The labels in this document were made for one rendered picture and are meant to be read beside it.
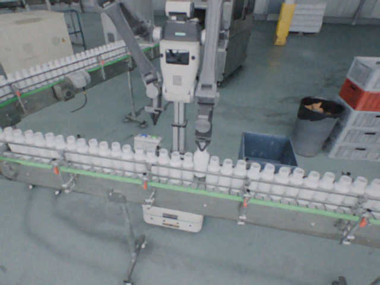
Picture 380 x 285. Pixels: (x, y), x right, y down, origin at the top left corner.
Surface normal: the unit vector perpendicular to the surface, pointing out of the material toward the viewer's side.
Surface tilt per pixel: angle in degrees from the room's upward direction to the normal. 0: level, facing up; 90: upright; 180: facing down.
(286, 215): 90
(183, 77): 90
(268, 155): 90
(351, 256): 0
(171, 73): 90
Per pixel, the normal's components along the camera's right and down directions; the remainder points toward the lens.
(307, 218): -0.21, 0.59
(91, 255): 0.01, -0.79
